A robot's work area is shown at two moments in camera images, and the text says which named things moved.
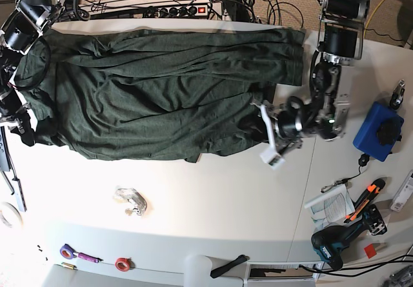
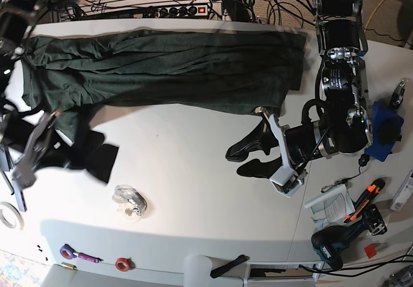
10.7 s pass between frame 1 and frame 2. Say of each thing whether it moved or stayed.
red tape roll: stayed
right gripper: moved
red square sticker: stayed
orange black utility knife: stayed
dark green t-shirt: moved
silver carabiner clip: stayed
